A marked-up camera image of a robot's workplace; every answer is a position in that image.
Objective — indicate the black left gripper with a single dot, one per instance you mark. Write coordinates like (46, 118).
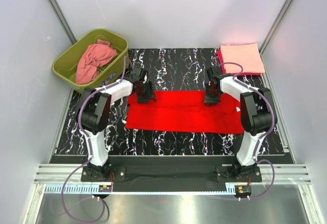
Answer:
(145, 95)

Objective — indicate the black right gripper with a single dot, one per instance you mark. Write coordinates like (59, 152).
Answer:
(212, 97)

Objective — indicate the red t shirt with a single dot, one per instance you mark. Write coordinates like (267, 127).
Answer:
(185, 111)

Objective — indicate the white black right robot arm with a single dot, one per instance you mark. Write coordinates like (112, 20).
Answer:
(258, 119)

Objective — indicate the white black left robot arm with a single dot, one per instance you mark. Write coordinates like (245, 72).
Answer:
(93, 111)

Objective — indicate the folded magenta t shirt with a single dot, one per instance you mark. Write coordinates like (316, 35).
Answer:
(222, 63)

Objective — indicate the folded light pink t shirt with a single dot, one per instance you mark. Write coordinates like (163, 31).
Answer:
(247, 56)

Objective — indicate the crumpled salmon pink t shirt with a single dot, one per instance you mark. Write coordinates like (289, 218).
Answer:
(96, 56)

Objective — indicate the olive green plastic basket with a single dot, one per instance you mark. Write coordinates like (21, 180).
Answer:
(65, 67)

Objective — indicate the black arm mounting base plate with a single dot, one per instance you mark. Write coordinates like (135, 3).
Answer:
(185, 172)

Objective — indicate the aluminium front rail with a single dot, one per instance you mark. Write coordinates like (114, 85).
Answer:
(284, 173)

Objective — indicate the white slotted cable duct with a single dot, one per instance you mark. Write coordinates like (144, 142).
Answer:
(100, 189)

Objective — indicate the right aluminium frame post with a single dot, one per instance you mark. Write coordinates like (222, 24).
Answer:
(278, 20)

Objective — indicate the aluminium frame post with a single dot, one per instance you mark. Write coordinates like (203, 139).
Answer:
(278, 20)
(62, 20)

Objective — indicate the left aluminium frame post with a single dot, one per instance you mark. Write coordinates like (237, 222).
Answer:
(62, 20)

